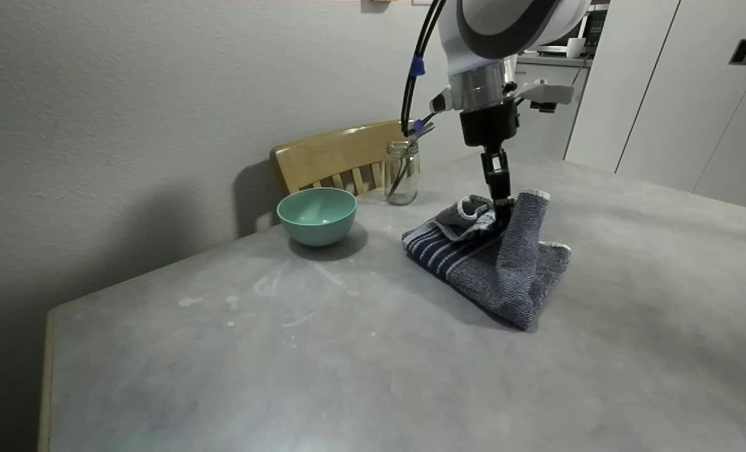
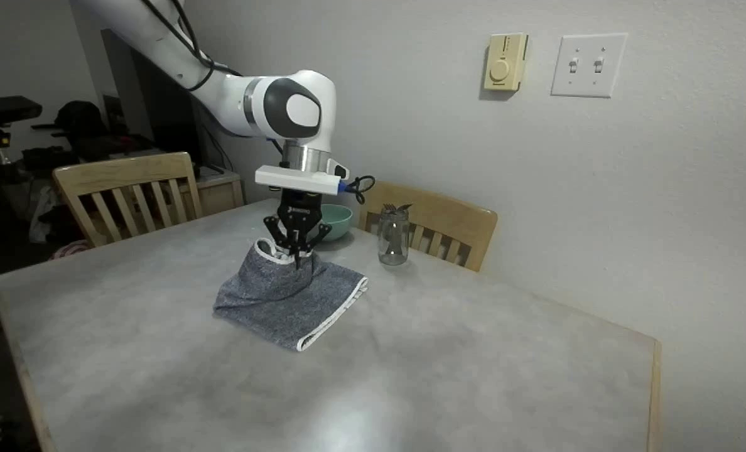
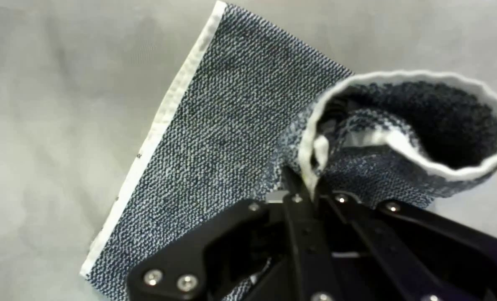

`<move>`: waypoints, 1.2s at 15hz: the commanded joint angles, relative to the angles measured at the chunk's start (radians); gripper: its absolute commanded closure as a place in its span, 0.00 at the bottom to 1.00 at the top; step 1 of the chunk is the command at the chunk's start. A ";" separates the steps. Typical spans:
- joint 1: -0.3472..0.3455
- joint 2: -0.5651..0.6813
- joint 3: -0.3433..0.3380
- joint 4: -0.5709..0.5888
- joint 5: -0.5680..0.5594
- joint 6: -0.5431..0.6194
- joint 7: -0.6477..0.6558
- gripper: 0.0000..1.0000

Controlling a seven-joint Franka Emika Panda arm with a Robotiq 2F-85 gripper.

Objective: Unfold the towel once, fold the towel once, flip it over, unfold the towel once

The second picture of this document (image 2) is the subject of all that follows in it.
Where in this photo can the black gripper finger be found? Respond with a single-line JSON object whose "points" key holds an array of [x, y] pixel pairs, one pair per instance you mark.
{"points": [[277, 236], [314, 238]]}

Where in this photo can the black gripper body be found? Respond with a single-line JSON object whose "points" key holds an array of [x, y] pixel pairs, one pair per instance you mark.
{"points": [[299, 207]]}

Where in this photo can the blue grey striped towel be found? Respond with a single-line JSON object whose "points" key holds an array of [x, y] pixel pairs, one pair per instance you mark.
{"points": [[293, 302]]}

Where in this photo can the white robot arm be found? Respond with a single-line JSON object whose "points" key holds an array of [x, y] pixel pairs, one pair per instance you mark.
{"points": [[279, 103]]}

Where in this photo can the teal ceramic bowl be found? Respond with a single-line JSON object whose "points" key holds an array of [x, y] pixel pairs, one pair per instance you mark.
{"points": [[341, 221]]}

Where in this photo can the small wooden cabinet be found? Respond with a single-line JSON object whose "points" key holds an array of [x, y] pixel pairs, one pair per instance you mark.
{"points": [[221, 192]]}

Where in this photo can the clear glass jar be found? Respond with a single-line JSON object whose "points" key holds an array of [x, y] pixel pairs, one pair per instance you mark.
{"points": [[392, 238]]}

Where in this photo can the black bag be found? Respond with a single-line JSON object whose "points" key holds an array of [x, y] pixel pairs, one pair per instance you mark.
{"points": [[83, 120]]}

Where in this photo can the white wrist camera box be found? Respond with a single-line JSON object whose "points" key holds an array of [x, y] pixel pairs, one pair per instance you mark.
{"points": [[298, 178]]}

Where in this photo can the beige wall thermostat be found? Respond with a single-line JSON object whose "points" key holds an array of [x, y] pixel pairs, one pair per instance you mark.
{"points": [[503, 63]]}

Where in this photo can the white light switch plate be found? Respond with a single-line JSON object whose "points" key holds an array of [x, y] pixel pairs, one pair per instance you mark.
{"points": [[589, 63]]}

